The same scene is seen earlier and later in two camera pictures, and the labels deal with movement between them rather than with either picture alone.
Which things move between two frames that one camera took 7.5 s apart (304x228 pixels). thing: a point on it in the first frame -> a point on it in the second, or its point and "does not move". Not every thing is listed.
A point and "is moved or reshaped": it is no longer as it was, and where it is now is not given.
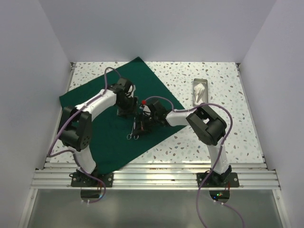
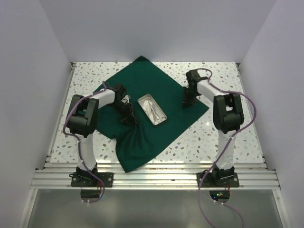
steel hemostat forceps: x=135 y=137 is moved or reshaped
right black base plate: x=228 y=179 does not move
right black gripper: x=142 y=128 -> x=187 y=102
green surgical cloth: x=113 y=139 is moved or reshaped
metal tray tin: x=200 y=93 is moved or reshaped
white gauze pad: x=198 y=89 is moved or reshaped
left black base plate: x=80 y=180 does not move
